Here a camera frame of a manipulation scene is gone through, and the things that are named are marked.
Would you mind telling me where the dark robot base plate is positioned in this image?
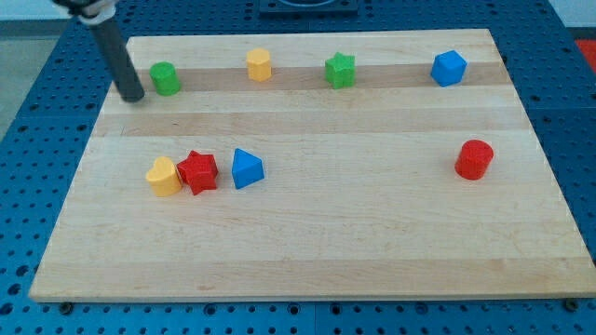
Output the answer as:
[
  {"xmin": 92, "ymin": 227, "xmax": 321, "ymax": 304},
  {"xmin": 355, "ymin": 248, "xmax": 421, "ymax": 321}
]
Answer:
[{"xmin": 257, "ymin": 0, "xmax": 359, "ymax": 17}]

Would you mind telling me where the wooden board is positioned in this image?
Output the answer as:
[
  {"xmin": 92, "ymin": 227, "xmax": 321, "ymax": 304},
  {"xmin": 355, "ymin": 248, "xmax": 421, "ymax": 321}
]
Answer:
[{"xmin": 29, "ymin": 29, "xmax": 595, "ymax": 303}]

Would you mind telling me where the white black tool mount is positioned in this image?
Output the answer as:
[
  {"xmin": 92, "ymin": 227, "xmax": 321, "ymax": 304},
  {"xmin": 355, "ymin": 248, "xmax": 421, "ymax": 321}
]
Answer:
[{"xmin": 52, "ymin": 0, "xmax": 118, "ymax": 25}]

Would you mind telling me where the red object at edge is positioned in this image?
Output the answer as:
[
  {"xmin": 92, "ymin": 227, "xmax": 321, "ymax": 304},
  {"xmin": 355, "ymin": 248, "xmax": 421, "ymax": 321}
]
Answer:
[{"xmin": 576, "ymin": 39, "xmax": 596, "ymax": 72}]

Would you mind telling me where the blue cube block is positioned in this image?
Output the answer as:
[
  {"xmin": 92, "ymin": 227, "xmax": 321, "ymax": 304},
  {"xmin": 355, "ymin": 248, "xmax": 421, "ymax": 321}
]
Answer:
[{"xmin": 430, "ymin": 50, "xmax": 467, "ymax": 87}]

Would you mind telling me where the green cylinder block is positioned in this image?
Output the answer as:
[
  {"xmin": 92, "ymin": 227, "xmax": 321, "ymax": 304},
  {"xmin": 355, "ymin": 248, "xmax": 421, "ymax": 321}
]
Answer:
[{"xmin": 149, "ymin": 61, "xmax": 182, "ymax": 96}]

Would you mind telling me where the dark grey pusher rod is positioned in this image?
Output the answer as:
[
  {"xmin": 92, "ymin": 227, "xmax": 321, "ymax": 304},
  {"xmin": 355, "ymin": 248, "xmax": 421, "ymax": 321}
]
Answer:
[{"xmin": 89, "ymin": 18, "xmax": 144, "ymax": 102}]

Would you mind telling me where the green star block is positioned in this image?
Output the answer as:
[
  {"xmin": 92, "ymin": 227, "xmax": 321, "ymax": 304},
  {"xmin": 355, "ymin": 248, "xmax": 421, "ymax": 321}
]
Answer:
[{"xmin": 325, "ymin": 52, "xmax": 356, "ymax": 89}]

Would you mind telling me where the blue triangle block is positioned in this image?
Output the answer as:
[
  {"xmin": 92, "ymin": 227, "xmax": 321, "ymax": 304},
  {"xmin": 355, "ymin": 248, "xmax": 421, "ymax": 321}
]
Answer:
[{"xmin": 231, "ymin": 148, "xmax": 264, "ymax": 189}]

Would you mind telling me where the red cylinder block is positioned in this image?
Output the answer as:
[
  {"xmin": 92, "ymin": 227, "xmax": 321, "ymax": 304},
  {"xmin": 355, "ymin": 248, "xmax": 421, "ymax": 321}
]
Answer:
[{"xmin": 454, "ymin": 140, "xmax": 494, "ymax": 181}]

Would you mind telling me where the yellow heart block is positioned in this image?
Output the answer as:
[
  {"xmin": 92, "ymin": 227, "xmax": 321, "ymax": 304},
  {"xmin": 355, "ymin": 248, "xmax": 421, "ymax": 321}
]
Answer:
[{"xmin": 145, "ymin": 156, "xmax": 183, "ymax": 197}]

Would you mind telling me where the yellow hexagon block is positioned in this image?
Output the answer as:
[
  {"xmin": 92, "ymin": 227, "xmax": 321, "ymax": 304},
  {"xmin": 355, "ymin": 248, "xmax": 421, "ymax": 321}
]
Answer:
[{"xmin": 246, "ymin": 48, "xmax": 272, "ymax": 82}]

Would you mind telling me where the red star block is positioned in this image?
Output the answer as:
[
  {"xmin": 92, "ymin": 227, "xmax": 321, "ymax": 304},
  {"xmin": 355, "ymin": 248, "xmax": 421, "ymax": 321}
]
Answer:
[{"xmin": 176, "ymin": 151, "xmax": 219, "ymax": 195}]

